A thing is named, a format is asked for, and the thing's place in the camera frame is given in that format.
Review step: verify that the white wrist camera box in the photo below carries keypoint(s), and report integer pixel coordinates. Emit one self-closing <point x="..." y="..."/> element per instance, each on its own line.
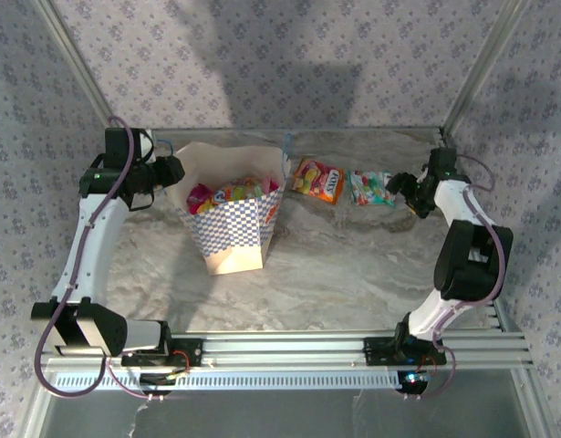
<point x="147" y="143"/>
<point x="424" y="169"/>

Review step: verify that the large fruit balls candy bag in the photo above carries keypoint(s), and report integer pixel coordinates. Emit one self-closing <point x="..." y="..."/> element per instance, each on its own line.
<point x="236" y="191"/>

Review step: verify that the aluminium frame leg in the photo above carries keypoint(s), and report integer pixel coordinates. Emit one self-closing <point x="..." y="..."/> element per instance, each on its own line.
<point x="535" y="410"/>
<point x="31" y="424"/>

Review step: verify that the green white candy pack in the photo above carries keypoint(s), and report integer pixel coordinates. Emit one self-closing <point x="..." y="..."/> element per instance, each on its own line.
<point x="369" y="187"/>

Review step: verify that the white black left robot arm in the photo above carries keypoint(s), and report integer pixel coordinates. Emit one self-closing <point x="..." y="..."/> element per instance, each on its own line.
<point x="95" y="246"/>

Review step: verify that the aluminium frame post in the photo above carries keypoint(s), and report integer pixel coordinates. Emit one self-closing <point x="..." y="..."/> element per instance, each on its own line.
<point x="483" y="68"/>
<point x="82" y="68"/>

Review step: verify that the purple pink snack pack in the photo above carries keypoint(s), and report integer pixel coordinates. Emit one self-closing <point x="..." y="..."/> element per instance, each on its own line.
<point x="198" y="196"/>

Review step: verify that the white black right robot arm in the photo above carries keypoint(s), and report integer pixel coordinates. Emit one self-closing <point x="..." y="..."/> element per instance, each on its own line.
<point x="471" y="260"/>

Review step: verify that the white paper bag blue checks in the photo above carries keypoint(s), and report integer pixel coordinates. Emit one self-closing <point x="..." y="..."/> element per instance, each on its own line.
<point x="234" y="237"/>

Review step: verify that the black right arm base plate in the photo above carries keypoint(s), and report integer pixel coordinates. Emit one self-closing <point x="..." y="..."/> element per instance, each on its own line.
<point x="378" y="351"/>

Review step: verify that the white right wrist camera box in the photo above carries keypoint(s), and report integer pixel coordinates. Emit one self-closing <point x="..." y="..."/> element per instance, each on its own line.
<point x="424" y="169"/>

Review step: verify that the thin aluminium frame rail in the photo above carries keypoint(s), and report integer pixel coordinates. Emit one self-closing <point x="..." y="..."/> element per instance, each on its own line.
<point x="376" y="130"/>

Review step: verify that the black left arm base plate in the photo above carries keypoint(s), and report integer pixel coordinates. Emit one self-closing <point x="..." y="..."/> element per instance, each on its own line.
<point x="191" y="353"/>

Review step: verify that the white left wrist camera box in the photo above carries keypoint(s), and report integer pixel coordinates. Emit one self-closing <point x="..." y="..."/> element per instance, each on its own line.
<point x="147" y="143"/>

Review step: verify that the wide aluminium base rail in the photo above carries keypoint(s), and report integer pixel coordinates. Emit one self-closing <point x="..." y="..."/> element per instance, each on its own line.
<point x="284" y="349"/>

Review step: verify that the orange Fox's candy pack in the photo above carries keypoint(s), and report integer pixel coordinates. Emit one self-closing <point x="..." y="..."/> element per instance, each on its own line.
<point x="316" y="180"/>

